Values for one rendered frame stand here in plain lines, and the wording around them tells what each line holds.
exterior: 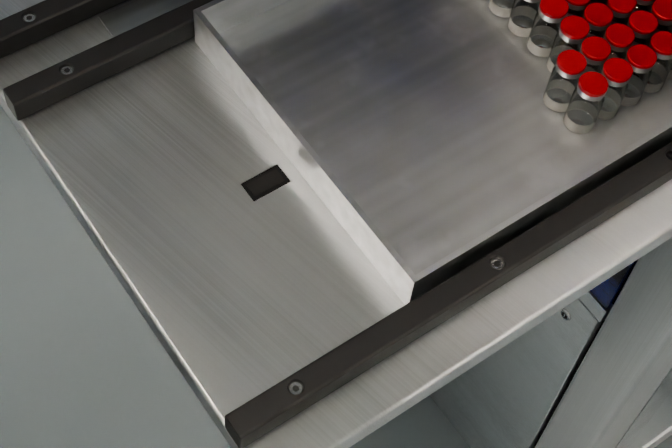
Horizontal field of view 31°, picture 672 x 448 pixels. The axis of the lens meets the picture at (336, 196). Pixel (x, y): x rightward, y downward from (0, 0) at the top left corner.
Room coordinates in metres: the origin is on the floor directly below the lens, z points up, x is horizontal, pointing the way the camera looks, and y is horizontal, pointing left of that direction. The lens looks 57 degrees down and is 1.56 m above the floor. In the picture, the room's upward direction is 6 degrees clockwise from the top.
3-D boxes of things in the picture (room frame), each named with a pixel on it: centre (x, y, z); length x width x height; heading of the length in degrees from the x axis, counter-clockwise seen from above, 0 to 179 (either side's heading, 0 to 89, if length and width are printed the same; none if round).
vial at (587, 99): (0.52, -0.17, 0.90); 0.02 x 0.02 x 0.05
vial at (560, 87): (0.53, -0.15, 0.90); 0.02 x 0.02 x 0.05
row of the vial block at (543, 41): (0.59, -0.13, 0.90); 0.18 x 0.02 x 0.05; 40
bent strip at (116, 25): (0.60, 0.12, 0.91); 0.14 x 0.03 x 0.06; 129
